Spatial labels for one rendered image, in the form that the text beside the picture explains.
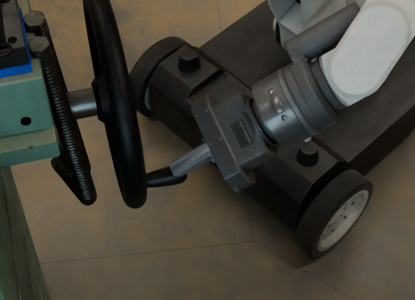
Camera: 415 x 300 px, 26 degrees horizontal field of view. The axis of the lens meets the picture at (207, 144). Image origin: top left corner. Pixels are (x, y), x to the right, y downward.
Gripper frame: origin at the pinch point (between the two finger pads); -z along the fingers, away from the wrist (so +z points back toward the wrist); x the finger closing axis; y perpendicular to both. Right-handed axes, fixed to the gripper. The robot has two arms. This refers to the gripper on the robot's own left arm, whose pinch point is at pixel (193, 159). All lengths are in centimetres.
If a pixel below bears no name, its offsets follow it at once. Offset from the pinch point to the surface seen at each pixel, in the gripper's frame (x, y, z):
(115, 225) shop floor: 12, -77, -47
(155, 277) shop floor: -2, -74, -42
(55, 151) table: 6.5, 11.0, -11.4
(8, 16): 19.5, 20.2, -5.7
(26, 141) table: 8.5, 13.4, -13.1
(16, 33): 16.9, 21.1, -5.2
